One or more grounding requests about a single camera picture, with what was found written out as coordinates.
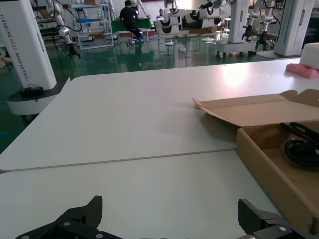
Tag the white box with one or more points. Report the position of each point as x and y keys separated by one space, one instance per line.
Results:
x=311 y=54

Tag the white and black robot shell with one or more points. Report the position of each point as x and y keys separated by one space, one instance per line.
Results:
x=202 y=18
x=167 y=26

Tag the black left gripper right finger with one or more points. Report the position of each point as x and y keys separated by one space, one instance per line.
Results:
x=261 y=221

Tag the cardboard scrap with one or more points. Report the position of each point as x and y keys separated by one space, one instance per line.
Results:
x=3 y=62

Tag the white metal shelf rack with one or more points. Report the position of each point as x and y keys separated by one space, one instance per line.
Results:
x=95 y=27

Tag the white wheeled robot column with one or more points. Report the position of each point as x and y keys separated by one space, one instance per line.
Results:
x=25 y=49

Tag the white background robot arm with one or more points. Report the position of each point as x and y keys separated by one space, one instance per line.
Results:
x=64 y=32
x=249 y=27
x=263 y=37

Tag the open cardboard box with hole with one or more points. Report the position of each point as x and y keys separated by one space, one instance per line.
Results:
x=261 y=112

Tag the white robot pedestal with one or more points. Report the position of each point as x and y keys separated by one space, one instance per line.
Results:
x=238 y=22
x=292 y=25

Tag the person in black shirt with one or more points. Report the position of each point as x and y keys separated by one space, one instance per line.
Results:
x=129 y=17

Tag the small white round stand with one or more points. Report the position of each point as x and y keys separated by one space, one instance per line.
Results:
x=170 y=43

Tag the white workshop table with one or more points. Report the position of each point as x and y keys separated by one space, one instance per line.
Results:
x=176 y=49

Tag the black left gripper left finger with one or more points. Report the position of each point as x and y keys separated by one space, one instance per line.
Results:
x=74 y=221

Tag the green covered table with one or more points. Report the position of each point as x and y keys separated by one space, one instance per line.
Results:
x=145 y=23

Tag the pink foam tray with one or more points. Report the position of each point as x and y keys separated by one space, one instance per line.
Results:
x=304 y=71

